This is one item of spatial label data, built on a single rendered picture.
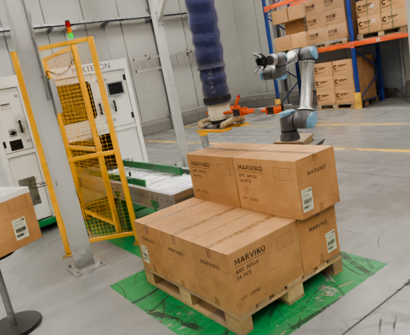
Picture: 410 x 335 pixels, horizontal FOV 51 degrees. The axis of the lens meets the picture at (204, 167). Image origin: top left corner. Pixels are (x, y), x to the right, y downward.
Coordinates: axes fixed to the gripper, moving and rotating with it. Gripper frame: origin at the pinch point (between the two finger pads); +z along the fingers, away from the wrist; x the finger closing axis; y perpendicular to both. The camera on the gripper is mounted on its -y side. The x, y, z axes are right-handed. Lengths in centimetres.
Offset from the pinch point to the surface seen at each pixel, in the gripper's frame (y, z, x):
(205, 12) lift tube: 16, 26, 43
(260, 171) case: -33, 43, -72
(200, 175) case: 40, 42, -81
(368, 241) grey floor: -50, -47, -158
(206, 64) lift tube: 19.2, 30.5, 6.3
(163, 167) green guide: 175, -3, -96
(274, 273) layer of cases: -59, 70, -130
